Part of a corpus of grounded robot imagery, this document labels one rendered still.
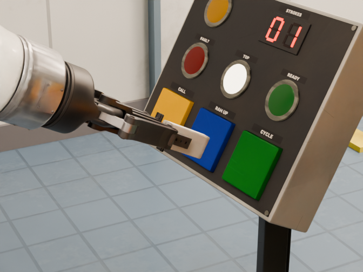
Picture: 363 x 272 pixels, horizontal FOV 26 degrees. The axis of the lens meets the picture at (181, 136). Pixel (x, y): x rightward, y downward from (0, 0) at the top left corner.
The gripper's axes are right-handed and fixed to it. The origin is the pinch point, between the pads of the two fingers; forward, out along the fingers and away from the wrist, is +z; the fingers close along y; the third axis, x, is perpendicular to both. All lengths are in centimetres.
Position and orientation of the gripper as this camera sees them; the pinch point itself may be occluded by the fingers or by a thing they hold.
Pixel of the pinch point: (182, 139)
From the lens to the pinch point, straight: 96.9
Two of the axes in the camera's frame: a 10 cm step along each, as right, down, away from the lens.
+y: 5.7, 3.3, -7.5
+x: 4.1, -9.1, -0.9
